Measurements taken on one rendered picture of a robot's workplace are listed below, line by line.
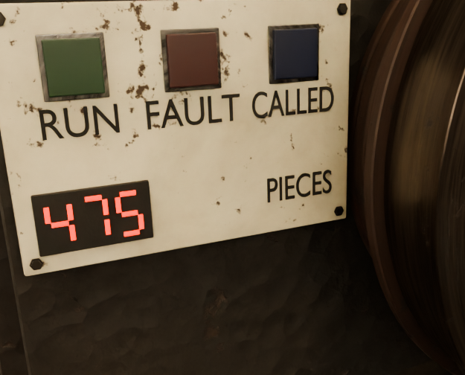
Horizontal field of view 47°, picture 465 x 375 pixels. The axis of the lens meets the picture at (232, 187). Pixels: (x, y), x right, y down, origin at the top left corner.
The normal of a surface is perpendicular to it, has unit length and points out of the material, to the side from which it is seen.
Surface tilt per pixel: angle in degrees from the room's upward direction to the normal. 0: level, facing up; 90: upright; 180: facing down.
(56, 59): 90
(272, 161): 90
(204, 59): 90
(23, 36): 90
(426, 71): 71
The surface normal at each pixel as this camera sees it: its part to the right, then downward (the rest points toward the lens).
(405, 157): -0.93, 0.04
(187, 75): 0.36, 0.25
